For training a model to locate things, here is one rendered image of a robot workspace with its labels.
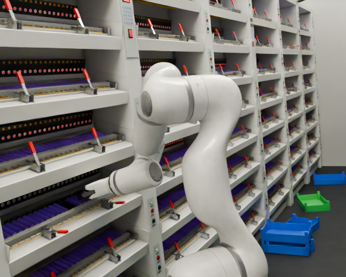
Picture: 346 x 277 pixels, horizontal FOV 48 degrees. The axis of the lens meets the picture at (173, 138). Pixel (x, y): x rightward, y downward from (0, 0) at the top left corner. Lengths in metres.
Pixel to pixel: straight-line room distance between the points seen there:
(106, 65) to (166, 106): 0.80
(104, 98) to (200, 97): 0.63
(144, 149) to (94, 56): 0.61
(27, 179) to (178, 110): 0.53
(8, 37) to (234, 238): 0.77
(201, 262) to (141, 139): 0.39
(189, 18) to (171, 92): 1.39
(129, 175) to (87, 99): 0.29
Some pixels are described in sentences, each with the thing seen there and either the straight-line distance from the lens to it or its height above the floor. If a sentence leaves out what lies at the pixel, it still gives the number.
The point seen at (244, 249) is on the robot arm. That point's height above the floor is 0.80.
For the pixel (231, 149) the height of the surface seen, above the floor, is 0.74.
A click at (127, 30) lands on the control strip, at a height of 1.38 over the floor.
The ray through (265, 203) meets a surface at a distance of 2.91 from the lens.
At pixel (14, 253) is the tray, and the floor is 0.76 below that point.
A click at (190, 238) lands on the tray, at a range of 2.05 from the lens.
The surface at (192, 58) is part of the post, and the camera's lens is 2.13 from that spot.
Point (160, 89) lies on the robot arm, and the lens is 0.78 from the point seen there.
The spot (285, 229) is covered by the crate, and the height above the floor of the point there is 0.09.
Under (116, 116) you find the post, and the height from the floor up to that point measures 1.06.
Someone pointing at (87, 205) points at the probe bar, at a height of 0.79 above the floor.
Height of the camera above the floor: 1.16
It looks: 8 degrees down
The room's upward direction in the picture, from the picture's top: 7 degrees counter-clockwise
